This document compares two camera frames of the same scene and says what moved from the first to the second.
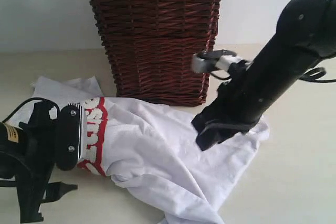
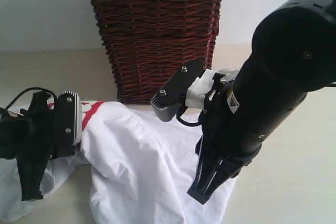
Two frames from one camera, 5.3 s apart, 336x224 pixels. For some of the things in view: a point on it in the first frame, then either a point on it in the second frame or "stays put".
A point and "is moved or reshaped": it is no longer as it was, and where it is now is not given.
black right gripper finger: x=211 y=126 → x=216 y=161
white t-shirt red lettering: x=150 y=153 is moved or reshaped
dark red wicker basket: x=153 y=28 stays put
